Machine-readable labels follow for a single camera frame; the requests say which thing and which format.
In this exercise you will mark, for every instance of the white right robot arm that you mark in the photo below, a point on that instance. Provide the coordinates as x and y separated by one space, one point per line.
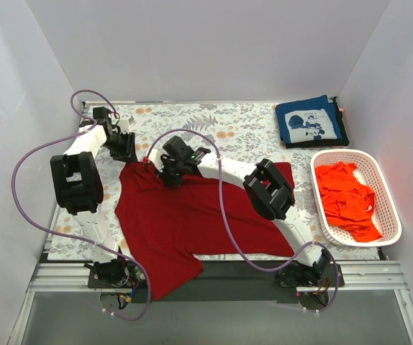
269 192

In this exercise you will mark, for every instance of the black folded t-shirt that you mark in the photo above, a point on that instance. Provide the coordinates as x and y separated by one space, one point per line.
341 125

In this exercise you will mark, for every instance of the aluminium frame rail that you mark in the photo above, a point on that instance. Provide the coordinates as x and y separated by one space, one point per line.
355 275

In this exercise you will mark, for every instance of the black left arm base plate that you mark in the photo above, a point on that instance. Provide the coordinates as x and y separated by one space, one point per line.
129 277

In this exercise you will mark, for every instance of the dark red t-shirt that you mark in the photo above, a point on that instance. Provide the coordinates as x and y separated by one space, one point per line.
166 228

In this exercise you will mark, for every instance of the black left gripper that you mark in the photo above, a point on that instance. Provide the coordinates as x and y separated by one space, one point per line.
124 146

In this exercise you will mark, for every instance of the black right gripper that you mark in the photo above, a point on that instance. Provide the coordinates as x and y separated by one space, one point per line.
170 174

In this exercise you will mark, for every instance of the white plastic laundry basket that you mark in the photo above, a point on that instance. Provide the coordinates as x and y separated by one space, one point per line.
368 172

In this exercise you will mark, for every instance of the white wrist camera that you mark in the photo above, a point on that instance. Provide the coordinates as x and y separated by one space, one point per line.
124 124
153 158

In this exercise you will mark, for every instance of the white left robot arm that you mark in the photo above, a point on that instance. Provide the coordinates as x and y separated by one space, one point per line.
77 183

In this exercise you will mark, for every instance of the orange t-shirt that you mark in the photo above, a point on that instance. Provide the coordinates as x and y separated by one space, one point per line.
347 203

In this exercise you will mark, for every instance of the floral patterned table cloth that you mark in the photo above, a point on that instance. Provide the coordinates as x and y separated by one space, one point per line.
242 131

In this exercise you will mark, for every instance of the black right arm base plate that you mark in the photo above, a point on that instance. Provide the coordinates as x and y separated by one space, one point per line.
296 275

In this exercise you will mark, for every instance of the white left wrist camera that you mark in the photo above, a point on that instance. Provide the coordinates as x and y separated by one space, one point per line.
124 124

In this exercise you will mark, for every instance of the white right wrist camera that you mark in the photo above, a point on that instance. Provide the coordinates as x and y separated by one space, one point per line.
153 158

